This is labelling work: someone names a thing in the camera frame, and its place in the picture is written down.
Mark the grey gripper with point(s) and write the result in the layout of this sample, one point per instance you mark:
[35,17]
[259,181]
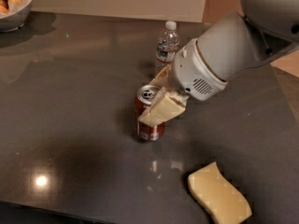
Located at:
[192,73]

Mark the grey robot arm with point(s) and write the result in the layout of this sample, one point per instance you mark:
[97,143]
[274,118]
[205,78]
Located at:
[265,31]

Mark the white napkin in bowl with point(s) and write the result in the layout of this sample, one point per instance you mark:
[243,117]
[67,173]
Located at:
[10,7]

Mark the silver metal bowl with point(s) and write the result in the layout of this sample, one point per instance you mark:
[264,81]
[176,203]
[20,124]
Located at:
[15,21]

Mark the yellow sponge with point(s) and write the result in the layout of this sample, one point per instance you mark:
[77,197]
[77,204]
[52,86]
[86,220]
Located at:
[225,203]

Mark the red coke can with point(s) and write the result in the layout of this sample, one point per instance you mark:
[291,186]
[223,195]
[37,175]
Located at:
[146,127]

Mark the clear plastic water bottle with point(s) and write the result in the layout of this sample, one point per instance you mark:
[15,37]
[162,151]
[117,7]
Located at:
[167,46]

